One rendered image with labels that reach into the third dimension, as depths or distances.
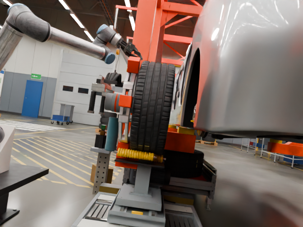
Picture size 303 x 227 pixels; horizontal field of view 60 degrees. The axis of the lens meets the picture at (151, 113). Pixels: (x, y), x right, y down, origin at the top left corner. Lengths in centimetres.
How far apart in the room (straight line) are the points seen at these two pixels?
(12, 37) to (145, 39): 115
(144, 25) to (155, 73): 87
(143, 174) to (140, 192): 13
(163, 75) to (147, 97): 19
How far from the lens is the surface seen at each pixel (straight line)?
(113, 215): 175
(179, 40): 820
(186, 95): 228
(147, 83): 162
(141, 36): 243
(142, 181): 191
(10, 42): 172
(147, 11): 251
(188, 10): 467
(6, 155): 192
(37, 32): 159
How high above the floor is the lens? 76
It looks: 2 degrees up
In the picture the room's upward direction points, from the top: 8 degrees clockwise
